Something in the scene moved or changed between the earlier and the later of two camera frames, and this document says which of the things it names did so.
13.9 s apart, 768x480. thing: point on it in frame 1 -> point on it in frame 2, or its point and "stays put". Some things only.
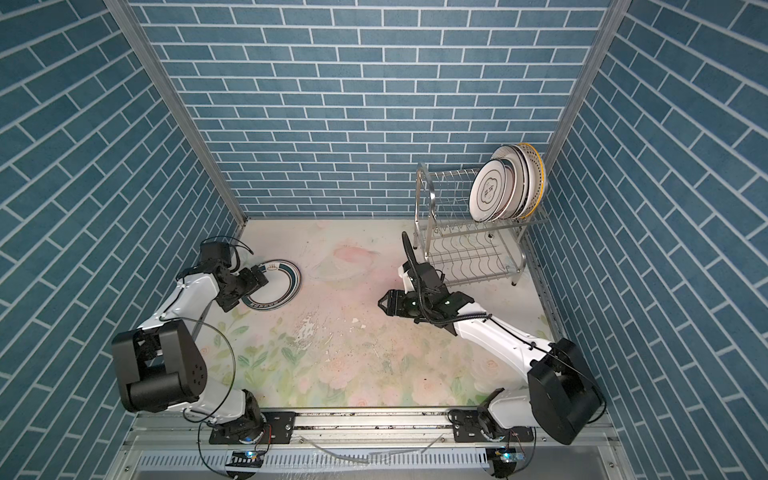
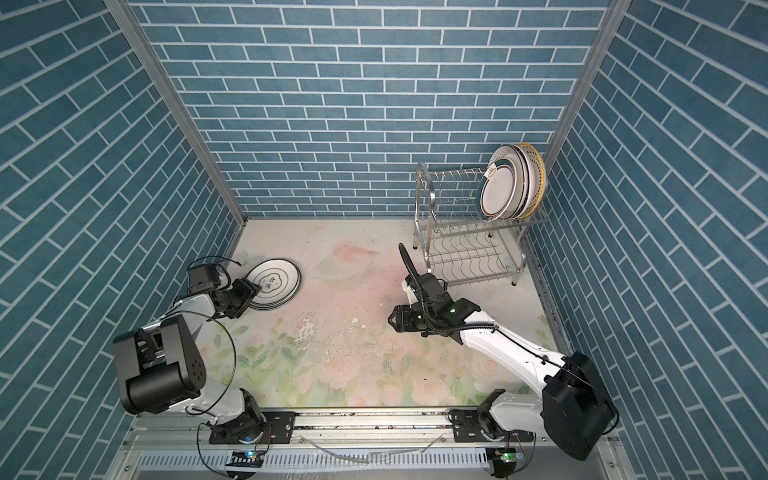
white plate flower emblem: (488, 190) -> (280, 282)
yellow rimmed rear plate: (539, 180) stays put
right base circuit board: (504, 460) stays put
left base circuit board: (246, 458) stays put
